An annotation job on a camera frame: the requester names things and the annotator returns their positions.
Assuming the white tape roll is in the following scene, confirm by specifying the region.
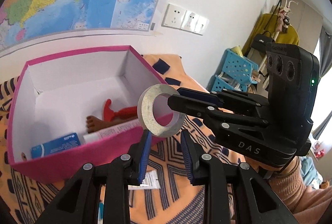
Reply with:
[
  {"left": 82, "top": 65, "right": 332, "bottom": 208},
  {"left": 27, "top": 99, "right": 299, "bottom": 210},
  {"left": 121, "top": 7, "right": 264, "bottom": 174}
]
[{"left": 137, "top": 84, "right": 185, "bottom": 138}]

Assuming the blue medicine box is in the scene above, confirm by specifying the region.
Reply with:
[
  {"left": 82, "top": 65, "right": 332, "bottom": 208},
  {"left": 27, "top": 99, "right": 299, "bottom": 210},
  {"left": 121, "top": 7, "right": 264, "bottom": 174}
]
[{"left": 31, "top": 133, "right": 81, "bottom": 159}]

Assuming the long pink cosmetic tube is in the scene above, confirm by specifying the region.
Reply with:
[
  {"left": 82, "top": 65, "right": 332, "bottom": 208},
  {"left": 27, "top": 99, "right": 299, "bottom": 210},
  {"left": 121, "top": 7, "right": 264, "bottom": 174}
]
[{"left": 83, "top": 119, "right": 140, "bottom": 144}]

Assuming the red plastic handle tool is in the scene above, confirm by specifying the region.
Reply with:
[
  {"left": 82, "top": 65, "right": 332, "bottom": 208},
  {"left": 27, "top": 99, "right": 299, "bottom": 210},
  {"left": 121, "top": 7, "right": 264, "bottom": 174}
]
[{"left": 103, "top": 99, "right": 137, "bottom": 122}]

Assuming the white tube black cap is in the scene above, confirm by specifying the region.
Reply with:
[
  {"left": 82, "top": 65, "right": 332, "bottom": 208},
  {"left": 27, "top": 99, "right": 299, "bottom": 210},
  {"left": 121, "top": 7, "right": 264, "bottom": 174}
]
[{"left": 128, "top": 170, "right": 160, "bottom": 190}]

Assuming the brown wooden massage comb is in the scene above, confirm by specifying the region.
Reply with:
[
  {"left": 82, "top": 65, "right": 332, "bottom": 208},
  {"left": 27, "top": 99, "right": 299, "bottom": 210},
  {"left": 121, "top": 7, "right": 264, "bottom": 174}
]
[{"left": 86, "top": 116, "right": 137, "bottom": 134}]

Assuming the pink sweater right forearm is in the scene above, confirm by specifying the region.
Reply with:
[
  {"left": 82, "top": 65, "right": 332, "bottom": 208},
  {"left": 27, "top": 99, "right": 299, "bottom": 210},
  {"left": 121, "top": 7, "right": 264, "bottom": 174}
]
[{"left": 244, "top": 156, "right": 332, "bottom": 224}]

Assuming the blue plastic basket rack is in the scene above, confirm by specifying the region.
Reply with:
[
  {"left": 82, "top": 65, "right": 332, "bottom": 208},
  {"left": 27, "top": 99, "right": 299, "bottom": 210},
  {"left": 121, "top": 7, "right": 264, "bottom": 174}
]
[{"left": 208, "top": 49, "right": 258, "bottom": 92}]

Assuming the orange patterned tablecloth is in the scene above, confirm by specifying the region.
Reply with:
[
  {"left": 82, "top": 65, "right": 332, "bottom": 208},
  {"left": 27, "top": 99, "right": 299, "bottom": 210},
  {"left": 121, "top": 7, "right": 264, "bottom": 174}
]
[{"left": 1, "top": 54, "right": 204, "bottom": 223}]

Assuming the black handbag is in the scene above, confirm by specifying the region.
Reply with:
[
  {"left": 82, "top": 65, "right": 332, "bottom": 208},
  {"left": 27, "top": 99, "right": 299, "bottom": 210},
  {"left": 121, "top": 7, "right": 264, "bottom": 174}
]
[{"left": 251, "top": 31, "right": 275, "bottom": 54}]

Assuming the yellow hanging coat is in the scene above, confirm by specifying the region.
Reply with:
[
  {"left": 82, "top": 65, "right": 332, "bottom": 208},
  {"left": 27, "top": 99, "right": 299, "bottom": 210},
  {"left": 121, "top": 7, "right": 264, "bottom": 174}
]
[{"left": 241, "top": 13, "right": 299, "bottom": 59}]

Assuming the pink cardboard box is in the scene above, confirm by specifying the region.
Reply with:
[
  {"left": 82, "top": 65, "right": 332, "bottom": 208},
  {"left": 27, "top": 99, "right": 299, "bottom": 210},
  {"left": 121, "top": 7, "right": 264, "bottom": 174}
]
[{"left": 7, "top": 46, "right": 164, "bottom": 184}]

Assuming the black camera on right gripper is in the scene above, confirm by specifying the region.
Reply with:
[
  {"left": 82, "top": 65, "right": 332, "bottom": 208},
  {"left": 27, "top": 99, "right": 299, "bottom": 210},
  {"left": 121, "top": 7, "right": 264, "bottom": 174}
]
[{"left": 266, "top": 43, "right": 319, "bottom": 123}]

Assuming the white wall socket panel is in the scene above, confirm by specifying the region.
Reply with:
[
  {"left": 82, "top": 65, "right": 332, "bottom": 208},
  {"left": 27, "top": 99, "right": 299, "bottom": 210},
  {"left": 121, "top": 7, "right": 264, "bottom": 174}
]
[{"left": 161, "top": 3, "right": 209, "bottom": 35}]

